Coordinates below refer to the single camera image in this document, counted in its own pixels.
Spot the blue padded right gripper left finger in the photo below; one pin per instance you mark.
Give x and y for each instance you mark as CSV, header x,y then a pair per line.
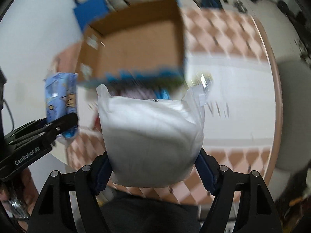
x,y
103,172

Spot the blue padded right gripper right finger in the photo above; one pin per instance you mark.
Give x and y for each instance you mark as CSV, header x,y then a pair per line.
x,y
206,166

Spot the white soft plastic bag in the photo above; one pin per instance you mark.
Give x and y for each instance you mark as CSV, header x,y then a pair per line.
x,y
155,142

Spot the light blue tissue pack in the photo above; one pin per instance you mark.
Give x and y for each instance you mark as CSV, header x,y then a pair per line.
x,y
61,105

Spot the cardboard box with blue print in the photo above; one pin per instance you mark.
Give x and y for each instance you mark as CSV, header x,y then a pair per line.
x,y
143,42

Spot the long blue snack pack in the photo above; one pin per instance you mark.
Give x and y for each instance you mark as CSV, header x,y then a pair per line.
x,y
162,94

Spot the operator left hand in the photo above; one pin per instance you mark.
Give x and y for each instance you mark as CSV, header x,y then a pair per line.
x,y
21,189

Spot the dark trousers of operator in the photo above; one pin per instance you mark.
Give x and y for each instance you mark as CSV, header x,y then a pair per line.
x,y
130,213

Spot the yellow silver snack packet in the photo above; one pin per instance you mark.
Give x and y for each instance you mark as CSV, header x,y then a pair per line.
x,y
203,79

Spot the beige round chair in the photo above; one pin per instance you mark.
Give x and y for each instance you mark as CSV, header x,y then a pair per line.
x,y
294,152

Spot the blue folded mat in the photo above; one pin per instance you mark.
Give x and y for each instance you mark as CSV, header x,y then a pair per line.
x,y
89,11

